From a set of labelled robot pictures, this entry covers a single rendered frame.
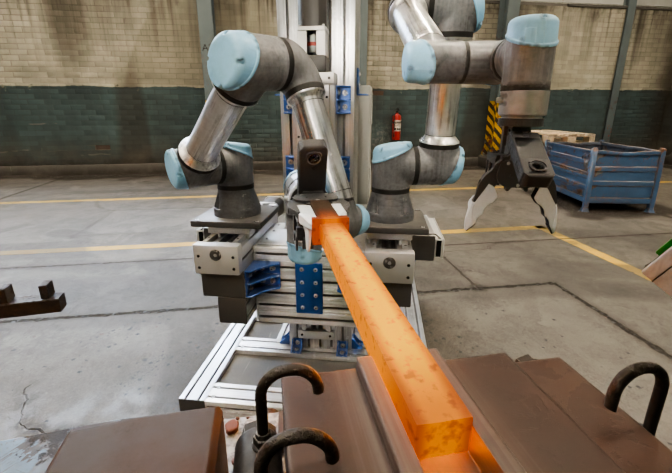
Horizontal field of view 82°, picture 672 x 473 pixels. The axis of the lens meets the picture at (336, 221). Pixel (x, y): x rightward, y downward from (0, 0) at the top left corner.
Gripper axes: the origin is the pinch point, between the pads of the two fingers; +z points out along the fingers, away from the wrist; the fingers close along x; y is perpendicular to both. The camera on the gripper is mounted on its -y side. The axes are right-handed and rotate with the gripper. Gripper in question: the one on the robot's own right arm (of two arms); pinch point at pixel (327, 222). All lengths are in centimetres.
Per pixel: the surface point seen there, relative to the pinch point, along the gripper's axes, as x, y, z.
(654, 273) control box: -37.1, 4.1, 13.9
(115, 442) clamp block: 16.6, 2.5, 29.7
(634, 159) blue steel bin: -393, 42, -306
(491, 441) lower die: -2.0, 0.4, 35.2
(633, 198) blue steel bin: -399, 85, -301
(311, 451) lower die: 6.5, 1.2, 33.4
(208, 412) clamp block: 12.0, 2.5, 28.5
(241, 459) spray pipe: 10.1, 4.0, 30.7
